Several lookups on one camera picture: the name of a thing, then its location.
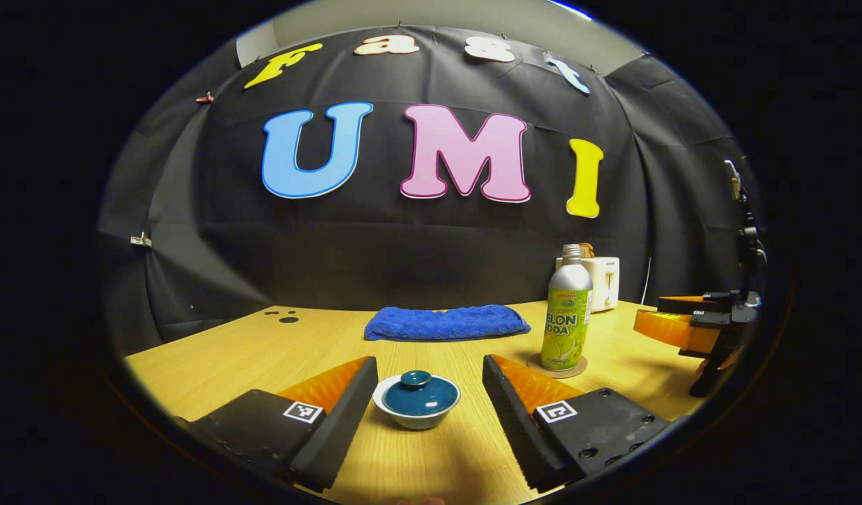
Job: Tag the teal teacup lid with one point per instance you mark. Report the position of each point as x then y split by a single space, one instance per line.
420 398

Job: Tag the round brown coaster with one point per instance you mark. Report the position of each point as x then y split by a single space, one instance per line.
574 372

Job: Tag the black backdrop cloth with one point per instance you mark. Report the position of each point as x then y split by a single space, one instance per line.
402 252

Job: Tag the white toaster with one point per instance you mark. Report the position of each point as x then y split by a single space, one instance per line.
606 284

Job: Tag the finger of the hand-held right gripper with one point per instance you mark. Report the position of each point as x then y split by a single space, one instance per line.
687 306
672 330

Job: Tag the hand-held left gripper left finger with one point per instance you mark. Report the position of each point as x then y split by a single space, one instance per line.
339 428

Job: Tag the white teacup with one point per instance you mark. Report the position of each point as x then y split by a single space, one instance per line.
416 423

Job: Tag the brown cloth clip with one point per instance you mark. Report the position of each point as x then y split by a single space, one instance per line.
205 99

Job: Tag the blue towel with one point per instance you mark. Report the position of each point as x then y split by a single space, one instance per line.
445 322

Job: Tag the silver green water bottle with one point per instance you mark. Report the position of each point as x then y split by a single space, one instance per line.
567 315

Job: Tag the white cloth clip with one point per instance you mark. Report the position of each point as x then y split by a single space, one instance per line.
141 240

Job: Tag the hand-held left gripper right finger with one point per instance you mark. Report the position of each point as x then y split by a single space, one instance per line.
508 428

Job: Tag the toast slices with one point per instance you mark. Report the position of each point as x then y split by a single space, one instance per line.
588 250

